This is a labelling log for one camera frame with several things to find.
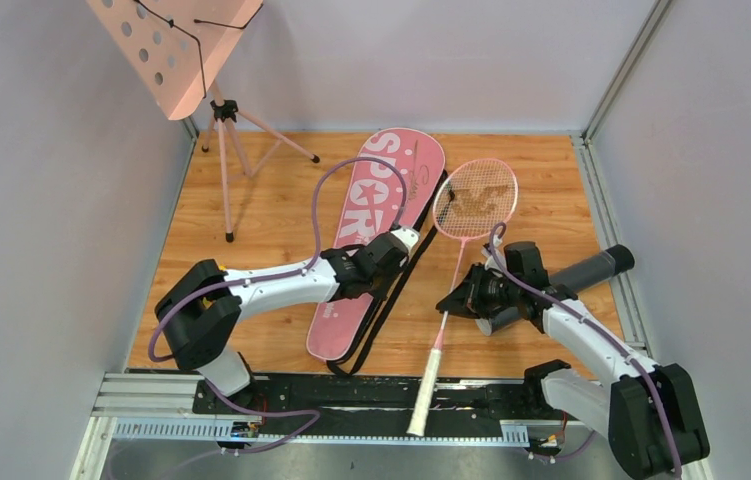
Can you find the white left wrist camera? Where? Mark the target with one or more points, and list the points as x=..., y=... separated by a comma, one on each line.
x=407, y=236

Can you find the black shuttlecock tube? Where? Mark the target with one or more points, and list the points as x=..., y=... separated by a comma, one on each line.
x=524, y=261

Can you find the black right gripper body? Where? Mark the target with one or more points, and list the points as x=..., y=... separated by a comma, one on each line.
x=488, y=291

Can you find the pink racket cover bag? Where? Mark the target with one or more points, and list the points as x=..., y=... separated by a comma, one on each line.
x=342, y=333

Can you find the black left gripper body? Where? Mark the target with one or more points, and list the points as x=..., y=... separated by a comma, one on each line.
x=387, y=252

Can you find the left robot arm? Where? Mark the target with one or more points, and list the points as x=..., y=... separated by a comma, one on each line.
x=198, y=315

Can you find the pink music stand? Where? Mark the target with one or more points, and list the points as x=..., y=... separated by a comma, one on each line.
x=178, y=48

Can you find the pink badminton racket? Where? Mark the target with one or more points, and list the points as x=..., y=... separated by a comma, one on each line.
x=473, y=199

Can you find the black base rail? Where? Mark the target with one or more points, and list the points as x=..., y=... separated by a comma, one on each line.
x=379, y=407

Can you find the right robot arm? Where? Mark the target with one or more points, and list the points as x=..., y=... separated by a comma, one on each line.
x=649, y=413

